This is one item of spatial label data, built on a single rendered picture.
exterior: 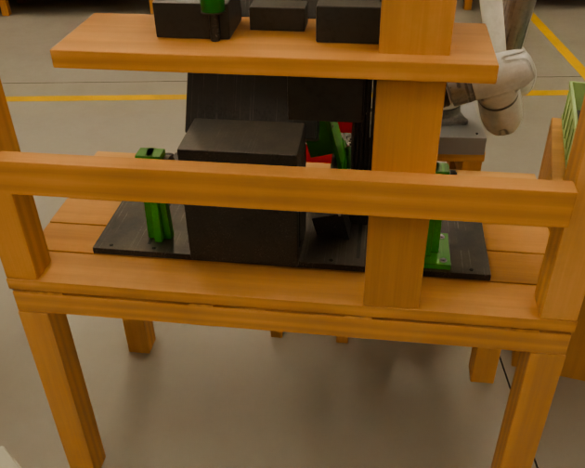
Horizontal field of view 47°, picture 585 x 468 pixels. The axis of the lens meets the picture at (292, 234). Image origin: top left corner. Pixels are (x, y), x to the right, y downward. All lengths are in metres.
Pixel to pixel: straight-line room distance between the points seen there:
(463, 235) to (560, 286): 0.38
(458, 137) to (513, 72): 0.75
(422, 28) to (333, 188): 0.38
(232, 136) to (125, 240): 0.48
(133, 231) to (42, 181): 0.43
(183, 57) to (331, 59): 0.30
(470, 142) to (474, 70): 1.14
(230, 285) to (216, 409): 0.95
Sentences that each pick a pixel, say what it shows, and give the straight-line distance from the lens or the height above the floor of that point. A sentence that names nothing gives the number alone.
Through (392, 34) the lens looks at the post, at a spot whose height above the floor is 1.58.
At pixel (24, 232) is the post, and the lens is 1.86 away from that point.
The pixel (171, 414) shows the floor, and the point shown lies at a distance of 2.67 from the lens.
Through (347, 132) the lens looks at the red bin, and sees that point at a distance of 2.56.
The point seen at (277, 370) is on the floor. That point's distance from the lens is 2.77.
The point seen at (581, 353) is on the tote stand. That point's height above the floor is 0.14.
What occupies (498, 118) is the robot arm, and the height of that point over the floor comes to 1.24.
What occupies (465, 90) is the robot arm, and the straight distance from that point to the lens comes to 1.76.
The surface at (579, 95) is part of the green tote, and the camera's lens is 2.97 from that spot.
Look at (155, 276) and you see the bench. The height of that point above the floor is 0.88.
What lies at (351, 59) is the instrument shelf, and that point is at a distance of 1.35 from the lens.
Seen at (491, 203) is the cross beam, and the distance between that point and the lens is 1.50.
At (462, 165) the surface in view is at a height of 0.79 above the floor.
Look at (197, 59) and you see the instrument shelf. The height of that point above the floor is 1.53.
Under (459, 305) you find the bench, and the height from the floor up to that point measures 0.88.
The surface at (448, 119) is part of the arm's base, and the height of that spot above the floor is 0.94.
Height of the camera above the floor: 2.02
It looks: 35 degrees down
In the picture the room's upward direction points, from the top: 1 degrees counter-clockwise
